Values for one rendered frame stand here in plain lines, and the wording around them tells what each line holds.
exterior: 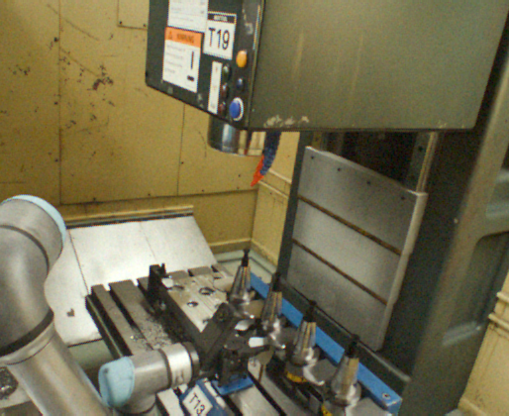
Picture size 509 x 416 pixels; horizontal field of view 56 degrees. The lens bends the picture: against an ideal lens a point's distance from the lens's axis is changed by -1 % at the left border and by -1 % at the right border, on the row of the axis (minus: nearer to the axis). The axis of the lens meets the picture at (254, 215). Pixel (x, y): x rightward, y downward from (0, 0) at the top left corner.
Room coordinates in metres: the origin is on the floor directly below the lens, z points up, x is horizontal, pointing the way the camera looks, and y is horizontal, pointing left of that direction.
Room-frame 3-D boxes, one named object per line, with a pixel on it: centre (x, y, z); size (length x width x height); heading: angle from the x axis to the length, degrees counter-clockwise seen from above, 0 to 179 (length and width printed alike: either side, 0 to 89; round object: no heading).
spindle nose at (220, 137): (1.17, 0.06, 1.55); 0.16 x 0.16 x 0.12
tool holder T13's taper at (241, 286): (0.94, 0.01, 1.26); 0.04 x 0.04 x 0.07
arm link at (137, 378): (0.68, 0.17, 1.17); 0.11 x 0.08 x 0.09; 126
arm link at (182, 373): (0.72, 0.10, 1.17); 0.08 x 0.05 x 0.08; 36
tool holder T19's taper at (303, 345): (0.76, -0.13, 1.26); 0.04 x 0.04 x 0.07
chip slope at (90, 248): (1.70, 0.46, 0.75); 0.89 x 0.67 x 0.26; 127
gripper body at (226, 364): (0.77, 0.04, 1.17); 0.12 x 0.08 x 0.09; 126
